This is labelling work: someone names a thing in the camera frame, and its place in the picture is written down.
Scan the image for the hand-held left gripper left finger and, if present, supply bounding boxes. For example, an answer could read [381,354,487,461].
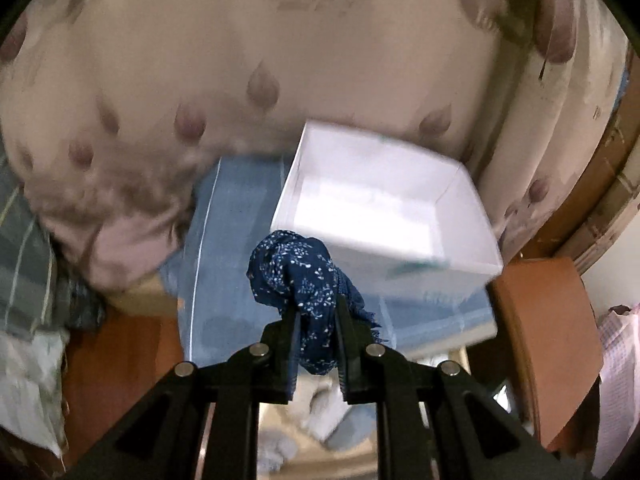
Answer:
[65,306,302,480]

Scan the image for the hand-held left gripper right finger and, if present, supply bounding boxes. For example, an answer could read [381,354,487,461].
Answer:
[334,294,586,480]

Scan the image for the light wooden drawer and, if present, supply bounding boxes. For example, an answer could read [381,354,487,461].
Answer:
[256,342,501,480]

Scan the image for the light blue underwear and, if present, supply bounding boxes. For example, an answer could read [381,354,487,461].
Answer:
[322,402,378,453]

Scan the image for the navy floral sock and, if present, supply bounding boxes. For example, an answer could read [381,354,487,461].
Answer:
[246,230,382,376]

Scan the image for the white cardboard box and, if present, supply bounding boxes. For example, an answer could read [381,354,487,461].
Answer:
[270,119,504,311]

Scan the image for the blue plaid cloth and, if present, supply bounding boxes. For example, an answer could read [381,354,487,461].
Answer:
[159,156,498,368]

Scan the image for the orange wooden furniture panel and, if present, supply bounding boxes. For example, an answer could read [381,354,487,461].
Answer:
[487,257,603,448]

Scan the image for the black plastic bag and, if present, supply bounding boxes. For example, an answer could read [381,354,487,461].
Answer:
[55,280,107,332]

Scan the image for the white plastic bag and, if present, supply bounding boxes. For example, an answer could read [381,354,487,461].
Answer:
[0,327,71,461]

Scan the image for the pink checked cloth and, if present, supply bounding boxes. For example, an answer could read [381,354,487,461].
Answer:
[597,305,640,461]

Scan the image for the green plaid cloth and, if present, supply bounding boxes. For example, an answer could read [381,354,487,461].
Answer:
[0,160,101,333]

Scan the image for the beige leaf-print bedsheet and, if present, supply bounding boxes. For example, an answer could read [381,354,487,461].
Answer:
[0,0,631,293]

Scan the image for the light wooden bed frame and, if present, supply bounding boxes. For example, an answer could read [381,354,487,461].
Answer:
[107,280,181,318]

